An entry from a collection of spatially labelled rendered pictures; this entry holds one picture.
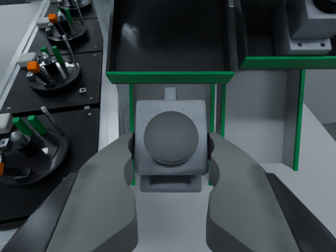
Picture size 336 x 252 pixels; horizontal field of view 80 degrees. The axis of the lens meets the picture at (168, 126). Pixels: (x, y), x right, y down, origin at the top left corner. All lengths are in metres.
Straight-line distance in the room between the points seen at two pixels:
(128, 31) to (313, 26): 0.19
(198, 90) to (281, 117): 0.16
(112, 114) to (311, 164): 0.53
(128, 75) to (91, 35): 0.63
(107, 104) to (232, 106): 0.32
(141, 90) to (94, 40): 0.47
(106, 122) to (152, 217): 0.24
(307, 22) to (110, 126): 0.41
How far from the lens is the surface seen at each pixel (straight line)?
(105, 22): 0.31
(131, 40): 0.26
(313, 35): 0.27
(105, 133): 0.49
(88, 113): 0.53
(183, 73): 0.21
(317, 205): 0.60
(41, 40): 0.88
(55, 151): 0.46
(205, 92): 0.36
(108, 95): 0.58
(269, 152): 0.43
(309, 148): 0.68
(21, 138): 0.45
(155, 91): 0.36
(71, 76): 0.62
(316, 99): 1.55
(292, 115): 0.41
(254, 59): 0.25
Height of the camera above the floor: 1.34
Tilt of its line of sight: 52 degrees down
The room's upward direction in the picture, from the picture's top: 1 degrees counter-clockwise
